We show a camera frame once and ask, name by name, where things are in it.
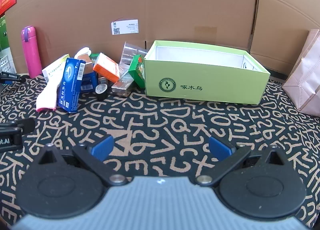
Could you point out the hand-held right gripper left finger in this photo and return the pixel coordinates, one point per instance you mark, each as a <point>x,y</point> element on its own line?
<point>102,146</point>

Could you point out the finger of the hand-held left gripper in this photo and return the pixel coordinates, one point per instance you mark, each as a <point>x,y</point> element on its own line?
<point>23,123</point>

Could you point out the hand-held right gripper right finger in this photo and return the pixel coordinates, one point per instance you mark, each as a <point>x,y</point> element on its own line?
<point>220,147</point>

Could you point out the white glove with pink cuff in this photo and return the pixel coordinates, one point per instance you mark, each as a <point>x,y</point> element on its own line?
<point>47,95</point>

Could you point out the small blue box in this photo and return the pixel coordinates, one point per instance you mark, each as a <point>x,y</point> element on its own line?
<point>88,81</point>

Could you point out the green shoe box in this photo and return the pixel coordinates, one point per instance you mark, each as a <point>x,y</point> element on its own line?
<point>200,80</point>

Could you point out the black device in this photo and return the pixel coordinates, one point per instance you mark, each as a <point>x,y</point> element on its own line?
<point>10,77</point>

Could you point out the black tape roll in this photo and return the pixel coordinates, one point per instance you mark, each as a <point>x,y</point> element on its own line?
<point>102,92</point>

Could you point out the long blue box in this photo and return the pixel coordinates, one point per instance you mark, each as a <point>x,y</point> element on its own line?
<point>70,85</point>

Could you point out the white plastic basket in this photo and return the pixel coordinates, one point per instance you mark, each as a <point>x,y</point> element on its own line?
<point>6,64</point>

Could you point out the black letter-patterned mat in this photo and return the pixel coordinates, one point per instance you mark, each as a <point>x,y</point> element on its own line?
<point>160,120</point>

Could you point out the clear plastic box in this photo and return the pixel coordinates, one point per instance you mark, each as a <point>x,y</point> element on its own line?
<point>122,85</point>

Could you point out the white and yellow medicine box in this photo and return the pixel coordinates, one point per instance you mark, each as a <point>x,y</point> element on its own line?
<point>55,66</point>

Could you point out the pink water bottle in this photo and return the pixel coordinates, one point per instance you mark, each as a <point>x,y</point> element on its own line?
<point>31,52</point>

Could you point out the orange and white medicine box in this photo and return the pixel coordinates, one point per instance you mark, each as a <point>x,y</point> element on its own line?
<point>106,67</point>

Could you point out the brown cardboard box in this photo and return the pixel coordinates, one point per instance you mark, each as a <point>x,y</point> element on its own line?
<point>87,65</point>

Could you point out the green printed box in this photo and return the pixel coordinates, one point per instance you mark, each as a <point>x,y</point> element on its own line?
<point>136,70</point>

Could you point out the green soap box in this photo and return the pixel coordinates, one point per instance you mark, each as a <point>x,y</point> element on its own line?
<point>94,57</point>

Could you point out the white plastic object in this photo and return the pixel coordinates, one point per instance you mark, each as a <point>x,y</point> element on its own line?
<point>82,52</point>

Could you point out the green carton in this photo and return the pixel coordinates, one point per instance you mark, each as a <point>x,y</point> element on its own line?
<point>3,32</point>

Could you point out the clear plastic cup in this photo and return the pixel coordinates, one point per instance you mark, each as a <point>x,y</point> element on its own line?
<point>130,52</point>

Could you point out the pink paper bag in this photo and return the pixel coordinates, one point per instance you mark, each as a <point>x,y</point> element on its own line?
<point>306,82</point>

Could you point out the white shipping label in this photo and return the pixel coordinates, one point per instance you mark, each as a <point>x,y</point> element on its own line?
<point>125,27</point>

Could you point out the brown cardboard backdrop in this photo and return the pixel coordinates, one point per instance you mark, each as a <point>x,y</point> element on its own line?
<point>175,7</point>

